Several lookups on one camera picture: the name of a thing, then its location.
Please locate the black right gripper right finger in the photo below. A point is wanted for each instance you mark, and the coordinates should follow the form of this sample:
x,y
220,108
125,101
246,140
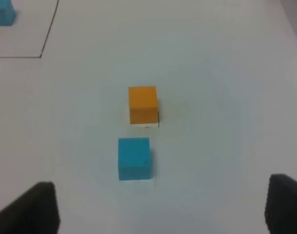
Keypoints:
x,y
281,205

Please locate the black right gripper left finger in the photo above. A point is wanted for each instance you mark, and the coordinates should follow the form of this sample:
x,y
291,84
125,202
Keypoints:
x,y
34,212

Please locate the orange cube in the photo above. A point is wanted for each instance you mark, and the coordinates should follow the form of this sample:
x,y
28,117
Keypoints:
x,y
143,105

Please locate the blue template cube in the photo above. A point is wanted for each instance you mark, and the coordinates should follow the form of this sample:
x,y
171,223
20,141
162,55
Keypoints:
x,y
7,13

